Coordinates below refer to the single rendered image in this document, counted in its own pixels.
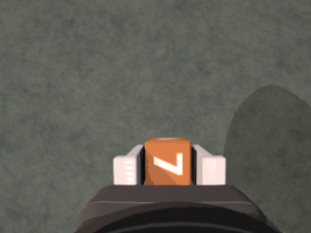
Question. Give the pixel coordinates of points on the orange cube with white digit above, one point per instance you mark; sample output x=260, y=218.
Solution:
x=168, y=161

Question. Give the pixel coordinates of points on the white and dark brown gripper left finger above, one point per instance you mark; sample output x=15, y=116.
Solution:
x=130, y=169

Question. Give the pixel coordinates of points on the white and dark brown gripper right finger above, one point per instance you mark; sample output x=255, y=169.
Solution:
x=205, y=167

